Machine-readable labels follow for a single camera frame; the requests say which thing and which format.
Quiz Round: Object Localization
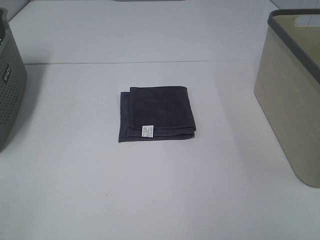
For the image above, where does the beige basket with grey rim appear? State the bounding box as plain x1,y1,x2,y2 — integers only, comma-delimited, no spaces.
254,8,320,188

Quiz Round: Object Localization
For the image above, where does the dark grey towel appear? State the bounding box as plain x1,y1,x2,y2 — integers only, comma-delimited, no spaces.
118,86,197,143

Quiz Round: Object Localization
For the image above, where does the grey perforated plastic basket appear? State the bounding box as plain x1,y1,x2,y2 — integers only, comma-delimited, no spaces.
0,8,27,149

